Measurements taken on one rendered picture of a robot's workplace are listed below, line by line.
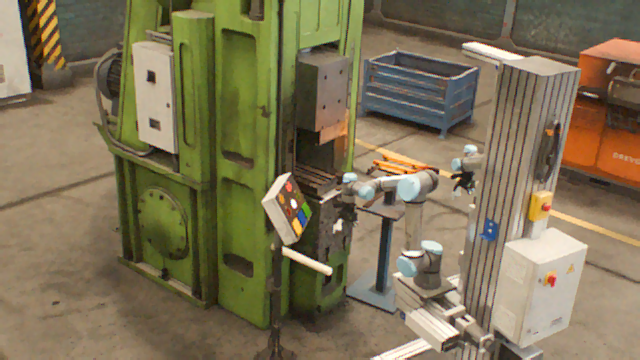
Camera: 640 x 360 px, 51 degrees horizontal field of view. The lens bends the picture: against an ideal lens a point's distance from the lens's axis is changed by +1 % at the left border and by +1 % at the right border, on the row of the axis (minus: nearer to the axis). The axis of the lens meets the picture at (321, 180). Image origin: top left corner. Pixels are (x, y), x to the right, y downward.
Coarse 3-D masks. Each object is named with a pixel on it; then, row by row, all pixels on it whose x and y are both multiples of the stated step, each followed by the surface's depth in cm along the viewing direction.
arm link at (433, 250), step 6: (426, 246) 343; (432, 246) 344; (438, 246) 345; (426, 252) 341; (432, 252) 341; (438, 252) 342; (432, 258) 341; (438, 258) 343; (432, 264) 342; (438, 264) 345; (426, 270) 346; (432, 270) 346
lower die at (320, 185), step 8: (296, 168) 434; (312, 168) 438; (296, 176) 428; (304, 176) 427; (312, 176) 427; (328, 176) 427; (304, 184) 420; (312, 184) 419; (320, 184) 418; (328, 184) 423; (320, 192) 418
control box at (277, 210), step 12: (276, 180) 379; (288, 180) 375; (276, 192) 357; (288, 192) 369; (300, 192) 384; (264, 204) 354; (276, 204) 353; (288, 204) 364; (300, 204) 378; (276, 216) 356; (288, 216) 359; (276, 228) 359; (288, 228) 357; (288, 240) 360
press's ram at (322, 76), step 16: (304, 64) 383; (320, 64) 380; (336, 64) 390; (304, 80) 386; (320, 80) 382; (336, 80) 395; (304, 96) 390; (320, 96) 387; (336, 96) 400; (304, 112) 394; (320, 112) 392; (336, 112) 406; (304, 128) 398; (320, 128) 397
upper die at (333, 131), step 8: (296, 128) 409; (328, 128) 404; (336, 128) 411; (296, 136) 411; (304, 136) 407; (312, 136) 403; (320, 136) 400; (328, 136) 406; (336, 136) 414; (320, 144) 402
